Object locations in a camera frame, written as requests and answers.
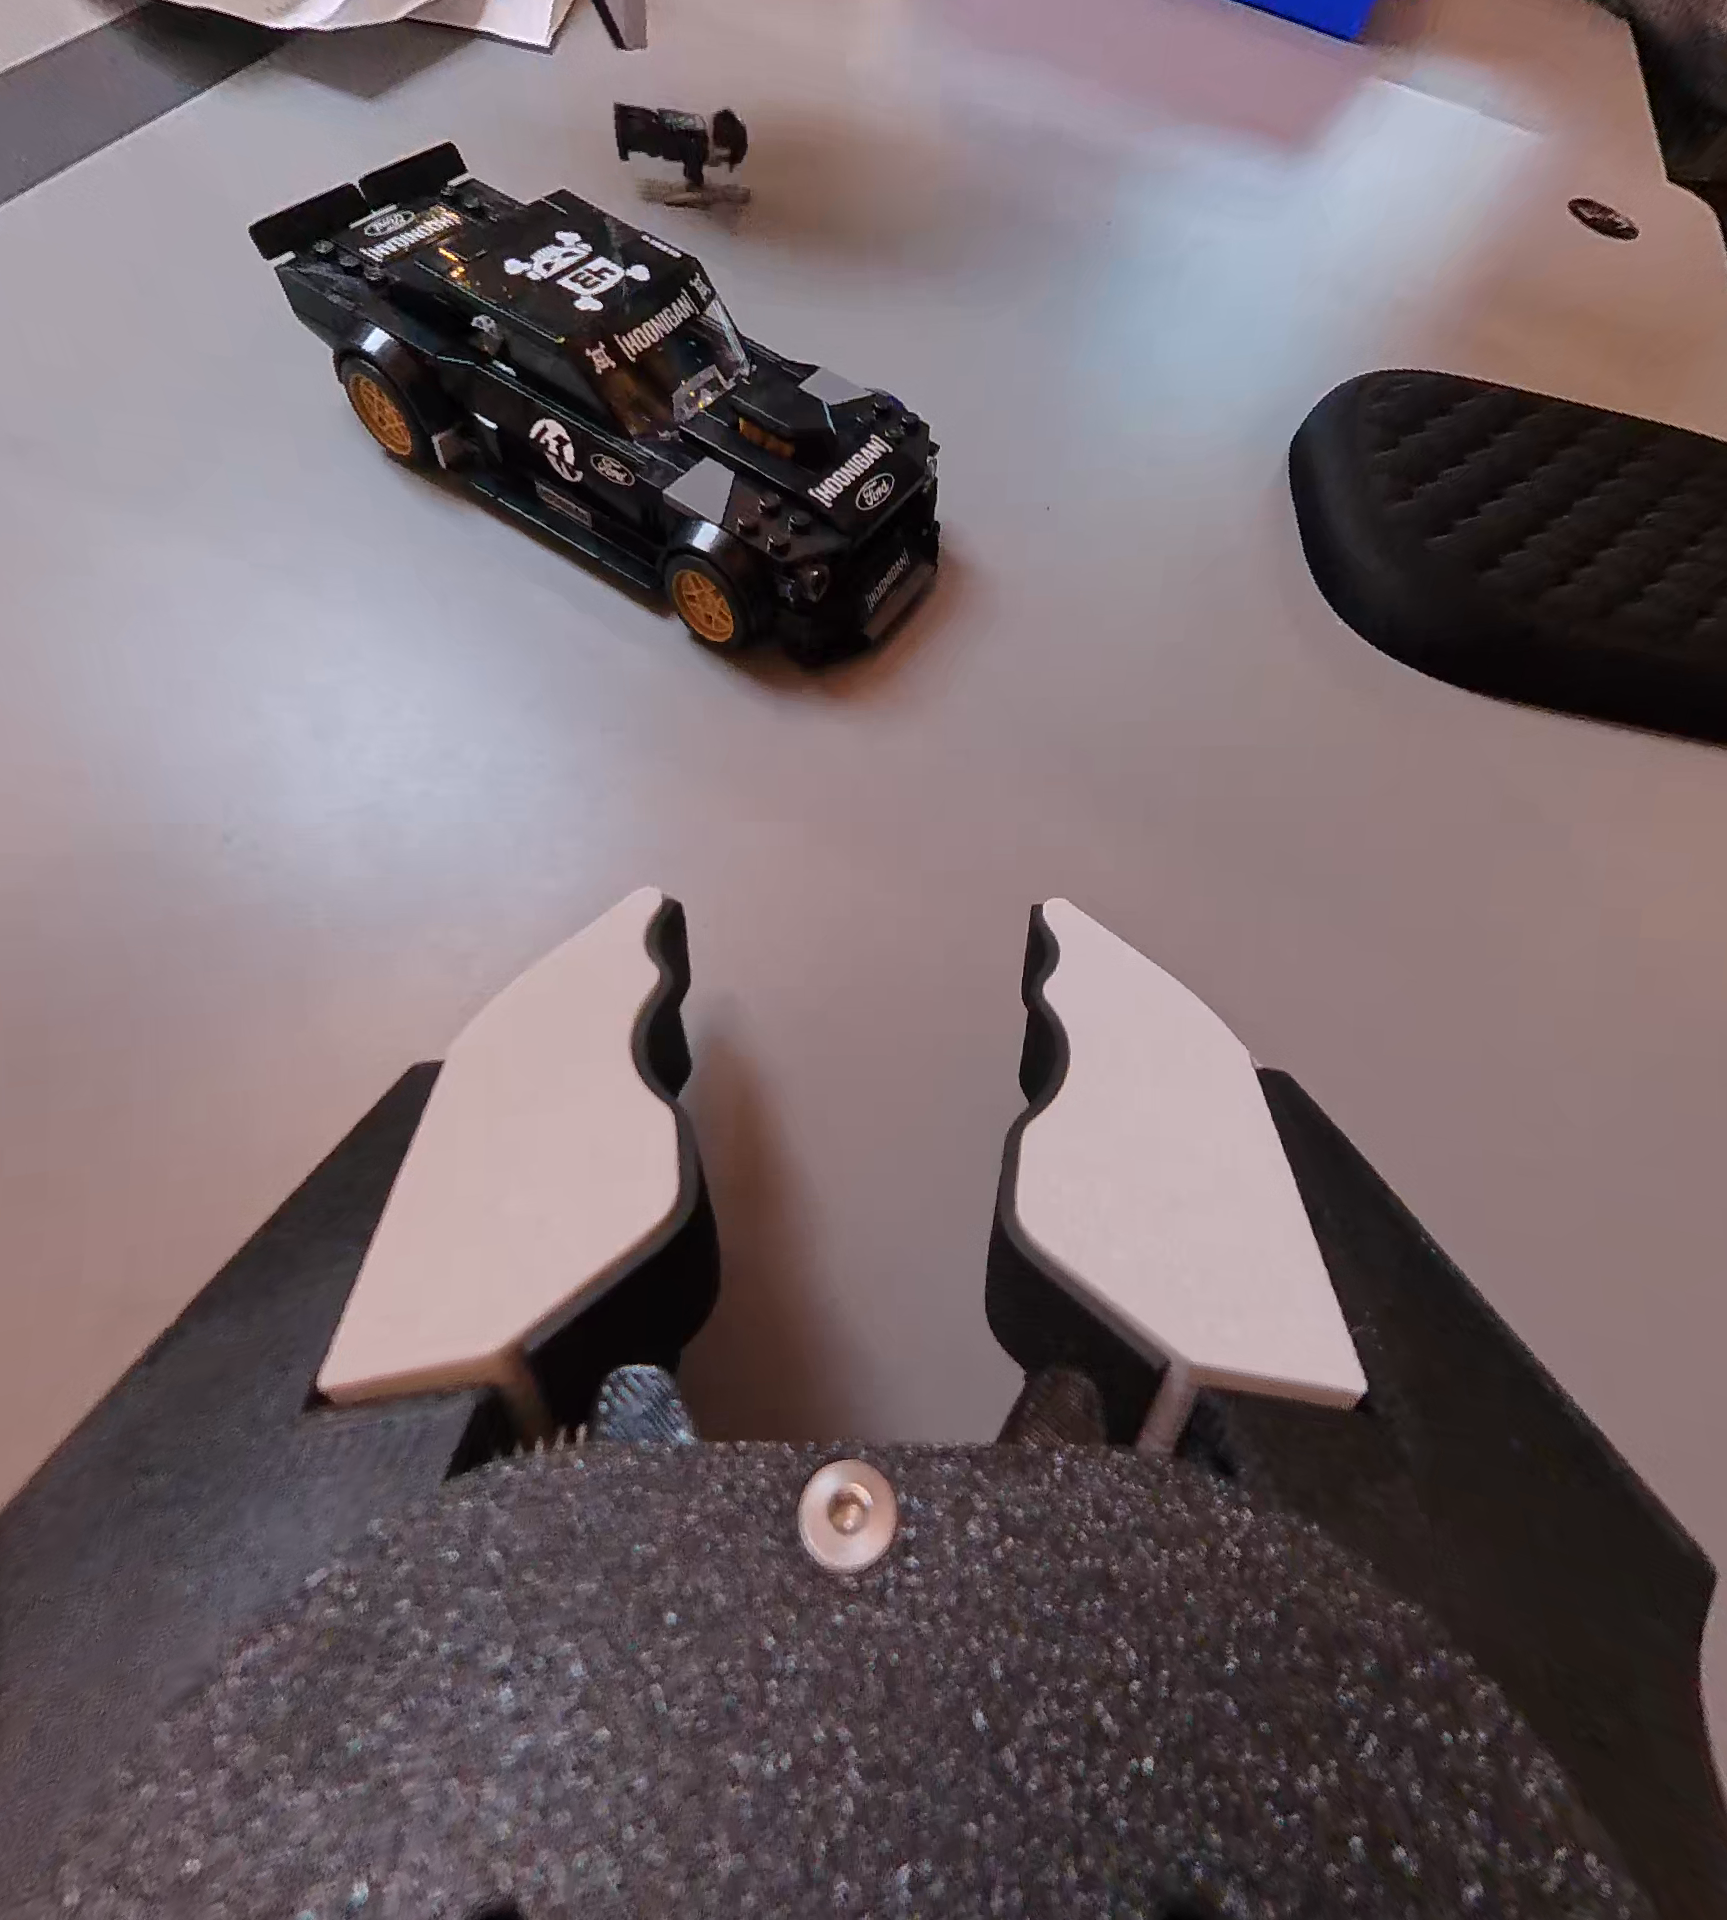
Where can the small black lego piece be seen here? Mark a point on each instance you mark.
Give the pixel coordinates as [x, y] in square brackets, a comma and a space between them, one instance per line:
[679, 147]

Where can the black desk grommet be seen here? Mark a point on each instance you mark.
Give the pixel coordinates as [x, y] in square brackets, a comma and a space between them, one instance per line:
[1599, 218]

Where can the clear plastic parts bag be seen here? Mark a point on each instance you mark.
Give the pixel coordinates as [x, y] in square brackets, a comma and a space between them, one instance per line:
[384, 16]

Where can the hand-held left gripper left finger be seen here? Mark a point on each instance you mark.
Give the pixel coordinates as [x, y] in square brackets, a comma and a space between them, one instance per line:
[518, 1183]

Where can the blue storage bin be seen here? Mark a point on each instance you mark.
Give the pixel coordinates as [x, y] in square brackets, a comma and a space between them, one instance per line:
[1311, 16]

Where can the black dimpled wrist rest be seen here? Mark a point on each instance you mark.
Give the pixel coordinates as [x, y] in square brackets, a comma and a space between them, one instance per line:
[1587, 555]

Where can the black lego car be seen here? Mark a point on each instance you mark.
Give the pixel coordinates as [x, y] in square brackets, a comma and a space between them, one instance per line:
[627, 391]

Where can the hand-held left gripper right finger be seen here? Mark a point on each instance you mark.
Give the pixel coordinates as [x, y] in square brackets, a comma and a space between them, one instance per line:
[1179, 1183]

